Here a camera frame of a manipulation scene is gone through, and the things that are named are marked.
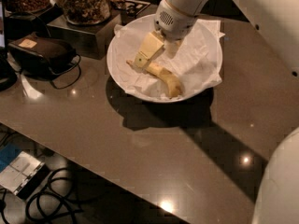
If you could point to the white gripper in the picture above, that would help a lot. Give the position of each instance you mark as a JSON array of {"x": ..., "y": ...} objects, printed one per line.
[{"x": 173, "y": 22}]

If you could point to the yellow banana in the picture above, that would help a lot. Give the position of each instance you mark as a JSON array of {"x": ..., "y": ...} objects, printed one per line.
[{"x": 172, "y": 82}]

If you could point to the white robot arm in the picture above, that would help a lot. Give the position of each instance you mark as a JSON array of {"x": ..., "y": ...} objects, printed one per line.
[{"x": 278, "y": 23}]

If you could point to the white bowl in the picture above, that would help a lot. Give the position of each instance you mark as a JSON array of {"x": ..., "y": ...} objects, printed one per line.
[{"x": 215, "y": 59}]

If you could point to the white paper liner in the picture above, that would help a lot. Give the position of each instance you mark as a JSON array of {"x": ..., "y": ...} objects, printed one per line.
[{"x": 199, "y": 56}]

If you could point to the dark metal jar stand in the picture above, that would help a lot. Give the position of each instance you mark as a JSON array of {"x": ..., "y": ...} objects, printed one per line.
[{"x": 89, "y": 41}]

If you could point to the glass jar of granola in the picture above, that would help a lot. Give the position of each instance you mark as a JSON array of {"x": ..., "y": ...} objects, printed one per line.
[{"x": 85, "y": 12}]

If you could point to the black pouch with label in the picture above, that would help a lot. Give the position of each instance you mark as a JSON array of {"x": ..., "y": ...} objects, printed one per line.
[{"x": 42, "y": 56}]

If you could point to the dark stand under left jar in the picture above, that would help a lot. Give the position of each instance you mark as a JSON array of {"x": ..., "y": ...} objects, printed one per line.
[{"x": 21, "y": 24}]

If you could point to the black device at left edge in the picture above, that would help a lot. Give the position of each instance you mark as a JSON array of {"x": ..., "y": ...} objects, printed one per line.
[{"x": 8, "y": 76}]

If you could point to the blue object on floor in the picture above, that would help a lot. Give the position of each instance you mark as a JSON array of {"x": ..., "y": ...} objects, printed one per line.
[{"x": 7, "y": 155}]

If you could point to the white box on floor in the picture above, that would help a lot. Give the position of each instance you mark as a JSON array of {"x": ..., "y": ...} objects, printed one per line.
[{"x": 23, "y": 175}]

